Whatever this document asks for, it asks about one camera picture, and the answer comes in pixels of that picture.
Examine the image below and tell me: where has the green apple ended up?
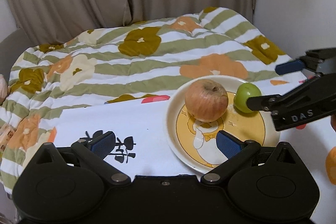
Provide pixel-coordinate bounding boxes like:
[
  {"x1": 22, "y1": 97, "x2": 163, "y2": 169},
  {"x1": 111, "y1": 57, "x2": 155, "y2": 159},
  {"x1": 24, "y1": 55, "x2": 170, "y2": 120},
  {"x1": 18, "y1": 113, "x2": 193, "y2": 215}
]
[{"x1": 234, "y1": 83, "x2": 261, "y2": 114}]

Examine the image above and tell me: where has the red wrinkled apple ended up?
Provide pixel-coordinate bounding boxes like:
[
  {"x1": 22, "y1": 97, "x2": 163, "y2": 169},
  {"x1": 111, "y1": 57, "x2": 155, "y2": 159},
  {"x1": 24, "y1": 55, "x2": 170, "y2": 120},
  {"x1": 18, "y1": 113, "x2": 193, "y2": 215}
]
[{"x1": 185, "y1": 79, "x2": 228, "y2": 123}]

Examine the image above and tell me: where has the person right hand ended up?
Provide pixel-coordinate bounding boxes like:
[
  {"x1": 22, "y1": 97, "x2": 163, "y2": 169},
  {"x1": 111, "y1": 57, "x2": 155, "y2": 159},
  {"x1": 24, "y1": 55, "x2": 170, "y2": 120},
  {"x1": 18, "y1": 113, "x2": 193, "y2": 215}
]
[{"x1": 330, "y1": 114, "x2": 336, "y2": 131}]

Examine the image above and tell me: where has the cream duck pattern plate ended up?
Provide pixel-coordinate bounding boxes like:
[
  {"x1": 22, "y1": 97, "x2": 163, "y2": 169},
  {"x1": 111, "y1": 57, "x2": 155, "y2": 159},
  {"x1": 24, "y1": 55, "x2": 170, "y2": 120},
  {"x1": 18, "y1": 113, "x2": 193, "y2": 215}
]
[{"x1": 164, "y1": 76, "x2": 280, "y2": 173}]

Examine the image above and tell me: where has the patterned tissue pack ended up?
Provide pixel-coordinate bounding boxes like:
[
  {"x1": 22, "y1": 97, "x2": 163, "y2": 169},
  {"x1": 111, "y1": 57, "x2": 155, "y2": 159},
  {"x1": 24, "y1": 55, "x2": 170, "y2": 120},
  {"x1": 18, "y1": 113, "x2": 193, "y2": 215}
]
[{"x1": 0, "y1": 123, "x2": 15, "y2": 152}]

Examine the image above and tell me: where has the floral striped quilt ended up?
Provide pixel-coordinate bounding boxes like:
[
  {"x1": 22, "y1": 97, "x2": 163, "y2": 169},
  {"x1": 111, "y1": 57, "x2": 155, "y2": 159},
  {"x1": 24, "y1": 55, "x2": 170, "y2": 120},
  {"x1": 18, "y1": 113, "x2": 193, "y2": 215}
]
[{"x1": 1, "y1": 7, "x2": 297, "y2": 193}]

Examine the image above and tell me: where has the pink plush pillow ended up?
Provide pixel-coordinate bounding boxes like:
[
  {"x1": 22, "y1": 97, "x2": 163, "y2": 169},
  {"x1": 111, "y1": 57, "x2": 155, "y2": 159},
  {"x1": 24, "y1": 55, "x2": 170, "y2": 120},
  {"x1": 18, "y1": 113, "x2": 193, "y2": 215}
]
[{"x1": 0, "y1": 75, "x2": 9, "y2": 104}]

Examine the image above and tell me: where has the grey bed headboard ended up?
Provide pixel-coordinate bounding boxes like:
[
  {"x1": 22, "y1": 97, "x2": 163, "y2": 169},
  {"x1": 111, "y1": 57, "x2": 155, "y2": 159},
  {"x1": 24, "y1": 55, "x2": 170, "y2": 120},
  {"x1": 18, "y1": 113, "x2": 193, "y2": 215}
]
[{"x1": 0, "y1": 28, "x2": 34, "y2": 81}]

